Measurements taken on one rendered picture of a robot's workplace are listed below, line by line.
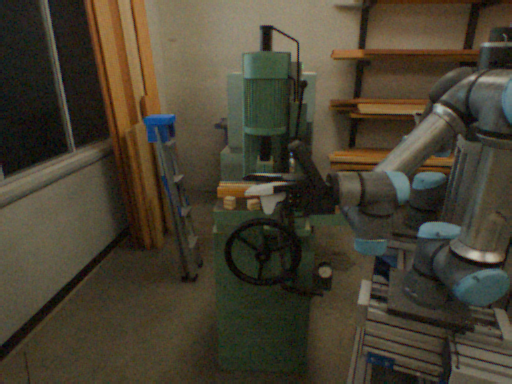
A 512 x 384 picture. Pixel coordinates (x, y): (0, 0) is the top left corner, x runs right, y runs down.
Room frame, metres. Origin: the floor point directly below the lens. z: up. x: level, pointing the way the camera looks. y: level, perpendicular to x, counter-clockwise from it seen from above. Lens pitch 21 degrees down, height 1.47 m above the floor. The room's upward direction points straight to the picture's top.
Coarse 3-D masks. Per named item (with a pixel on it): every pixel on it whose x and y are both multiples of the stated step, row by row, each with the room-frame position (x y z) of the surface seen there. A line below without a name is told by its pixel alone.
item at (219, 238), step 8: (216, 232) 1.26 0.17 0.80; (224, 232) 1.26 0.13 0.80; (312, 232) 1.25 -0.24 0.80; (216, 240) 1.25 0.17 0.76; (224, 240) 1.25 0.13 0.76; (248, 240) 1.25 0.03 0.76; (256, 240) 1.25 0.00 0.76; (272, 240) 1.25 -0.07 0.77; (288, 240) 1.24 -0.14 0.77; (304, 240) 1.24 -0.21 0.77; (312, 240) 1.24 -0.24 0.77; (216, 248) 1.26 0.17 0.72; (232, 248) 1.25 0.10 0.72; (240, 248) 1.25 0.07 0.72; (248, 248) 1.25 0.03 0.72; (288, 248) 1.24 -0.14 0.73; (304, 248) 1.24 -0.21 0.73; (312, 248) 1.24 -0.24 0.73
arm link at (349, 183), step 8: (344, 176) 0.66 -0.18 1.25; (352, 176) 0.66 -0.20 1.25; (344, 184) 0.64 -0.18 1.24; (352, 184) 0.64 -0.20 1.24; (360, 184) 0.64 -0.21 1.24; (344, 192) 0.63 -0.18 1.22; (352, 192) 0.63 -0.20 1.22; (360, 192) 0.64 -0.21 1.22; (344, 200) 0.64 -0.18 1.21; (352, 200) 0.64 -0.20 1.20
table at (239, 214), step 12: (216, 204) 1.32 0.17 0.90; (240, 204) 1.32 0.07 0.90; (216, 216) 1.25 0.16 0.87; (228, 216) 1.25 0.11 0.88; (240, 216) 1.25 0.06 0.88; (252, 216) 1.25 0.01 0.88; (264, 216) 1.25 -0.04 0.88; (312, 216) 1.24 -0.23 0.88; (324, 216) 1.24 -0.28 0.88; (336, 216) 1.24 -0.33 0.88; (264, 228) 1.16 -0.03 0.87
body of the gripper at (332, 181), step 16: (288, 176) 0.67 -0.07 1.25; (304, 176) 0.67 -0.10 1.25; (336, 176) 0.66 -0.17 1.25; (288, 192) 0.64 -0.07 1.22; (304, 192) 0.63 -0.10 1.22; (320, 192) 0.65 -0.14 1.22; (336, 192) 0.64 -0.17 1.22; (288, 208) 0.63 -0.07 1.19; (304, 208) 0.63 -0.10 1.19; (320, 208) 0.65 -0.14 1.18
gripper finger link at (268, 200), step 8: (264, 184) 0.61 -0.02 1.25; (272, 184) 0.61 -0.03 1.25; (280, 184) 0.61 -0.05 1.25; (248, 192) 0.59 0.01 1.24; (256, 192) 0.59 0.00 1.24; (264, 192) 0.59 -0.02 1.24; (272, 192) 0.59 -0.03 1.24; (264, 200) 0.59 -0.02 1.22; (272, 200) 0.60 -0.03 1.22; (280, 200) 0.62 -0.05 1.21; (264, 208) 0.59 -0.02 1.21; (272, 208) 0.60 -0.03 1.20
